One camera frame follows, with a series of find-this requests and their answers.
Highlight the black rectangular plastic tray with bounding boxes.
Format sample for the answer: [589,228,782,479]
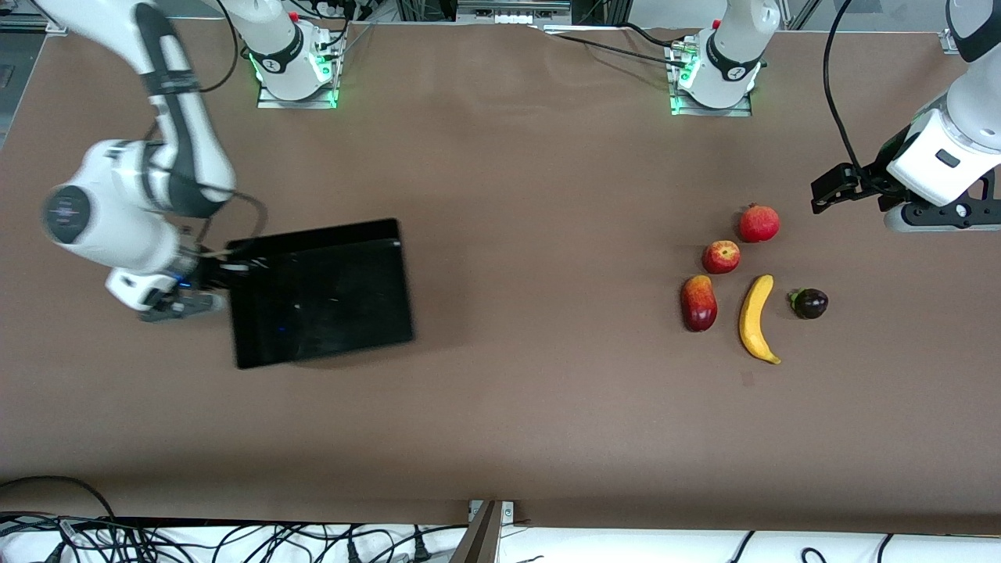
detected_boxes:
[225,217,416,370]

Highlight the red yellow apple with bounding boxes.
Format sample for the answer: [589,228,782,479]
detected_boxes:
[701,240,741,275]

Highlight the yellow banana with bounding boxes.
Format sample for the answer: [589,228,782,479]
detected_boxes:
[738,274,782,366]

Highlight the red pomegranate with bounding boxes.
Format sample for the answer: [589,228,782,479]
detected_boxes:
[739,203,781,244]

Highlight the dark purple mangosteen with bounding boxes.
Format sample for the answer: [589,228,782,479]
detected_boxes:
[788,288,829,321]

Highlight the red orange mango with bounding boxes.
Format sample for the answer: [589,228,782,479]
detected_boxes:
[680,274,719,333]

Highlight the dark metal beam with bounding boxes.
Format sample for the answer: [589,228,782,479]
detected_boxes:
[450,502,503,563]

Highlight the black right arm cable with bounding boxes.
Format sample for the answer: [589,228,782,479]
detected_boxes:
[188,0,269,255]

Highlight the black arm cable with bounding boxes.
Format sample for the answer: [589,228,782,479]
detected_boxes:
[823,0,870,179]
[188,0,269,255]

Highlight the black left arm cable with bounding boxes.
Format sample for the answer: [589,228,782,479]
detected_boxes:
[823,0,870,179]

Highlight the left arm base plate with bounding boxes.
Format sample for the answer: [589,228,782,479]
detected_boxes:
[669,39,753,117]

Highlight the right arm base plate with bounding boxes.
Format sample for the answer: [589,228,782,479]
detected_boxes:
[257,31,339,109]

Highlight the black floor cable loop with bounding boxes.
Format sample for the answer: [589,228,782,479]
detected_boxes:
[0,475,118,521]

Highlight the black tabletop cable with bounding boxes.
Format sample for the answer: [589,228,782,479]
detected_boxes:
[622,22,683,48]
[557,33,687,65]

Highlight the aluminium frame rail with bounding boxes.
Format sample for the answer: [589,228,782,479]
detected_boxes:
[457,0,572,20]

